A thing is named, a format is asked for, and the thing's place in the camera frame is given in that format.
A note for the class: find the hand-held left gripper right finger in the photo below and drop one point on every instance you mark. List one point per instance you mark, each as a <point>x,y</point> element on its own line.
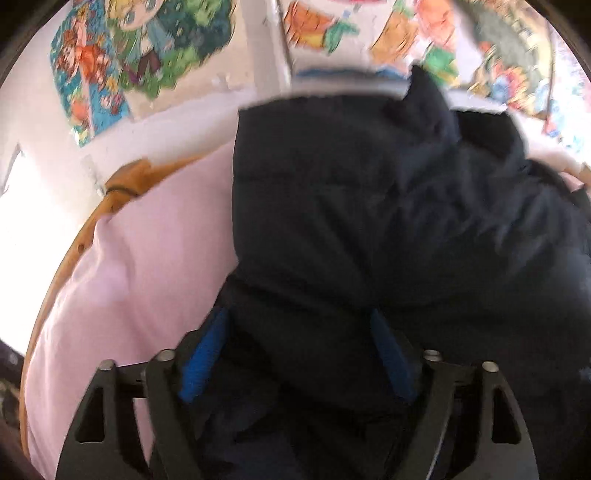
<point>395,360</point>

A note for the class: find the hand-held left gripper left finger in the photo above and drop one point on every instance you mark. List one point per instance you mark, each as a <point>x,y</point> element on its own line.
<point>205,355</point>

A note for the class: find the dark navy padded jacket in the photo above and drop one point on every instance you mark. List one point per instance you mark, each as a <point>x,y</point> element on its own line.
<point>346,207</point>

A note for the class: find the pink bed sheet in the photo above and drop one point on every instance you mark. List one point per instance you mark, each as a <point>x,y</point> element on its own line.
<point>138,277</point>

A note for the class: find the dark green cartoon poster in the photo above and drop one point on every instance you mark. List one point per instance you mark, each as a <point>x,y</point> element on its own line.
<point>512,50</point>

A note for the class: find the orange and green cartoon poster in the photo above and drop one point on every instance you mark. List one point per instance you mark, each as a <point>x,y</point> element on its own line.
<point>323,27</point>

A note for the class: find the wooden bed frame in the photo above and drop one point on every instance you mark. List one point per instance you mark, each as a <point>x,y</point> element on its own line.
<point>129,177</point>

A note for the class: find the white wall hook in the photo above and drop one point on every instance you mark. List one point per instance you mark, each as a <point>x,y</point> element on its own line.
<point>90,173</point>

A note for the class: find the pale speckled wall poster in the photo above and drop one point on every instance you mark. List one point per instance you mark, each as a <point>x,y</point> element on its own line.
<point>570,106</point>

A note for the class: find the cartoon figures wall poster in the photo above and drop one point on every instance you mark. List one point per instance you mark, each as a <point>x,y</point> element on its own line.
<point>138,50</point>

